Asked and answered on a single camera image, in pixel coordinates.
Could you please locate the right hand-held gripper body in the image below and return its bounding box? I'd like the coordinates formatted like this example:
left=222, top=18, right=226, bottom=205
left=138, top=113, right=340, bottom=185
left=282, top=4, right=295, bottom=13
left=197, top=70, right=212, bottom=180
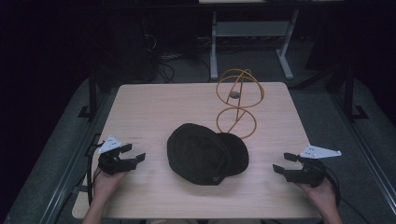
left=284, top=144, right=343, bottom=189

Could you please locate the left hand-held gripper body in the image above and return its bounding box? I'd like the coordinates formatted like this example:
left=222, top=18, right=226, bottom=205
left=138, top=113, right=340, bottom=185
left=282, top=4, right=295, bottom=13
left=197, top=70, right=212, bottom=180
left=97, top=134, right=138, bottom=176

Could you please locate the black cap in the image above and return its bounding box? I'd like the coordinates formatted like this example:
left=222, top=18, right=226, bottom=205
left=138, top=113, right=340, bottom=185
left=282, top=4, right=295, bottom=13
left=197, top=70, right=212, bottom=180
left=166, top=122, right=250, bottom=187

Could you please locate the orange wire hat stand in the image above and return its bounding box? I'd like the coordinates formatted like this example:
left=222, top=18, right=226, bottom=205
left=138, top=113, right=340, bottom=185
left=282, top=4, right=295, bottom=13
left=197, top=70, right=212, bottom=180
left=215, top=68, right=266, bottom=140

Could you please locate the person's left hand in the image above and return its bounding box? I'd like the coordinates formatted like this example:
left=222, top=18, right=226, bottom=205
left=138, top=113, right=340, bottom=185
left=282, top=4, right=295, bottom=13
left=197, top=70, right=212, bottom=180
left=92, top=168, right=127, bottom=206

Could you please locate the person's right hand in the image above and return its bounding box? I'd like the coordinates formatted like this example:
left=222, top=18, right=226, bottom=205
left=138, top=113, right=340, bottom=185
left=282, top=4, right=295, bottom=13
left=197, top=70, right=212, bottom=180
left=295, top=177, right=340, bottom=217

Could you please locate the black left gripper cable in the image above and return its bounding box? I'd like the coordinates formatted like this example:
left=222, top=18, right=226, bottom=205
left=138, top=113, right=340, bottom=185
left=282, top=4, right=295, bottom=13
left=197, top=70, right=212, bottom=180
left=86, top=133, right=104, bottom=207

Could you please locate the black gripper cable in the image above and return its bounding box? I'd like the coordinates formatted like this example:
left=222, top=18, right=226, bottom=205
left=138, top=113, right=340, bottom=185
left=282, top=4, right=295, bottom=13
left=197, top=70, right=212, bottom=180
left=322, top=167, right=370, bottom=224
left=86, top=133, right=104, bottom=207

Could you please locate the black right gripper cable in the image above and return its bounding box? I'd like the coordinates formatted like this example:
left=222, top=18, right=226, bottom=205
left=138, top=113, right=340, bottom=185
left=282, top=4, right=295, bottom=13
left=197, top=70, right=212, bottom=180
left=322, top=167, right=370, bottom=224

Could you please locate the aluminium rail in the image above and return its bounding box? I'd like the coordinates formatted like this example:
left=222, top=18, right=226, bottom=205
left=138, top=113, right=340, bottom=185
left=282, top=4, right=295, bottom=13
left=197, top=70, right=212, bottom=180
left=328, top=91, right=396, bottom=216
left=38, top=90, right=114, bottom=224

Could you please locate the black metal post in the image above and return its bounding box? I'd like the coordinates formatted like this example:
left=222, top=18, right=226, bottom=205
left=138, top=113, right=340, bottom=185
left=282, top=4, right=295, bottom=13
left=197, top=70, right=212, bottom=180
left=343, top=64, right=370, bottom=123
left=78, top=66, right=98, bottom=119

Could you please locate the tangle of floor cables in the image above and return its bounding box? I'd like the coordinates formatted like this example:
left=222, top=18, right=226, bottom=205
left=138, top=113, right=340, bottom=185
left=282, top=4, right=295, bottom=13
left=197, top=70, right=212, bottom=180
left=143, top=32, right=213, bottom=84

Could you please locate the white metal desk frame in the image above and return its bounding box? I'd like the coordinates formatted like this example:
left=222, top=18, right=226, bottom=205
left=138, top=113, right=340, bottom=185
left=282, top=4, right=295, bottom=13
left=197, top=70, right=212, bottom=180
left=209, top=8, right=301, bottom=81

